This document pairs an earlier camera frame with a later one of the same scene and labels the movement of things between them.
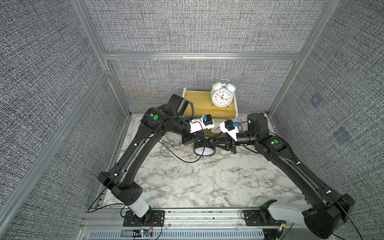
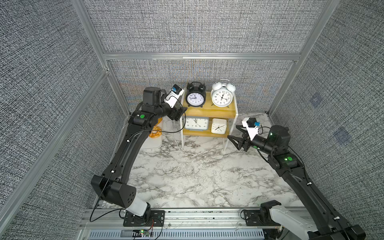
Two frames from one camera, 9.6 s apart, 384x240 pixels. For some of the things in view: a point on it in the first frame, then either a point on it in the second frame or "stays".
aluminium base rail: [99, 224] stays
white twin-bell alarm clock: [222, 94] stays
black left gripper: [188, 139] to [176, 113]
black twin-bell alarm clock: [210, 149] to [195, 94]
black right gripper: [231, 144] to [242, 142]
